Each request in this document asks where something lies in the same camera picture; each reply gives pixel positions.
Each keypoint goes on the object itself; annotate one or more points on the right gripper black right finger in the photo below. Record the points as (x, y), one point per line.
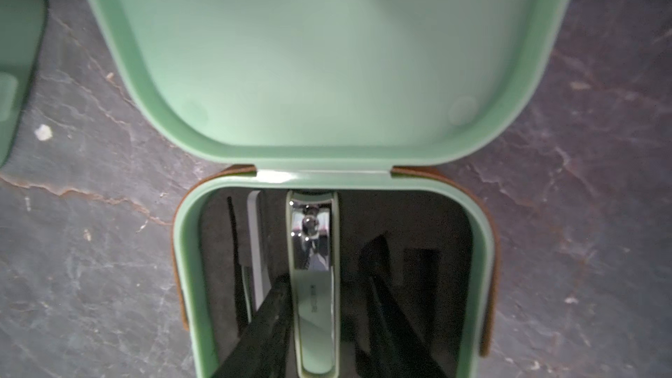
(395, 350)

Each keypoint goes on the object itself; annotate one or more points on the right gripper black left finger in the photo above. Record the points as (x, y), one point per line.
(263, 349)

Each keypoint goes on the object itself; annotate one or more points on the green nail tool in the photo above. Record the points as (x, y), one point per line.
(313, 240)

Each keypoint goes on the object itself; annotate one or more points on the green clipper case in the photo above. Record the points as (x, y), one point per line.
(331, 94)
(22, 28)

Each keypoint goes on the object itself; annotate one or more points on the metal nail file green case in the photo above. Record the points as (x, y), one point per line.
(260, 272)

